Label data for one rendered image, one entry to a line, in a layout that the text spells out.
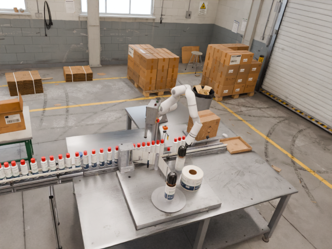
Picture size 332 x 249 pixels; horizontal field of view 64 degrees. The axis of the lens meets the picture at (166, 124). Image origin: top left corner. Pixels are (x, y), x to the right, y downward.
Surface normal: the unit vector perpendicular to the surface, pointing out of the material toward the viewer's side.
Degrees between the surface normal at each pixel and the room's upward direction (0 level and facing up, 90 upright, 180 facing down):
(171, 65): 90
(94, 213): 0
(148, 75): 89
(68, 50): 90
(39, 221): 0
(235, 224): 3
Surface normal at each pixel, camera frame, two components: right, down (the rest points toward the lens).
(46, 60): 0.44, 0.51
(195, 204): 0.11, -0.85
